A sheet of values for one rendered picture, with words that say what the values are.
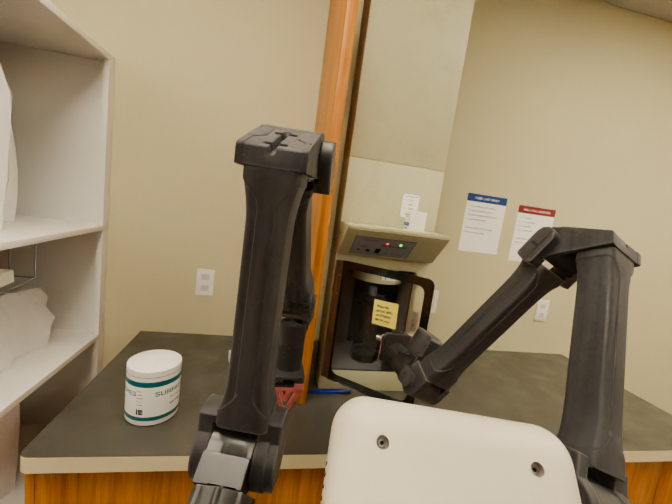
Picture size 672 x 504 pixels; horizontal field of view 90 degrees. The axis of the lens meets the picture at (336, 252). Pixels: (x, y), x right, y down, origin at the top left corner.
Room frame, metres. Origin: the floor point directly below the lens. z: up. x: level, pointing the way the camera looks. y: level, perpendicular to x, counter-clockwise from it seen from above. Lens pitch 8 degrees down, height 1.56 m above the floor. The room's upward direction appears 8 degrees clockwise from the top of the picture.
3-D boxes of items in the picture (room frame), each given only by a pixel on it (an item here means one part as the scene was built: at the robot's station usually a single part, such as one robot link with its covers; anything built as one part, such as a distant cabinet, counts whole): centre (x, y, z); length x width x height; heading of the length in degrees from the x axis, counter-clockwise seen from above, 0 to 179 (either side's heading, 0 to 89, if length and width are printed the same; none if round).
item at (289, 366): (0.71, 0.07, 1.21); 0.10 x 0.07 x 0.07; 12
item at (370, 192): (1.22, -0.13, 1.33); 0.32 x 0.25 x 0.77; 101
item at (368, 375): (0.99, -0.15, 1.19); 0.30 x 0.01 x 0.40; 62
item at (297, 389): (0.71, 0.07, 1.14); 0.07 x 0.07 x 0.09; 12
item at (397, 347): (0.82, -0.19, 1.20); 0.07 x 0.07 x 0.10; 11
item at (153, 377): (0.84, 0.44, 1.02); 0.13 x 0.13 x 0.15
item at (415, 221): (1.06, -0.23, 1.54); 0.05 x 0.05 x 0.06; 7
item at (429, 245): (1.04, -0.17, 1.46); 0.32 x 0.12 x 0.10; 101
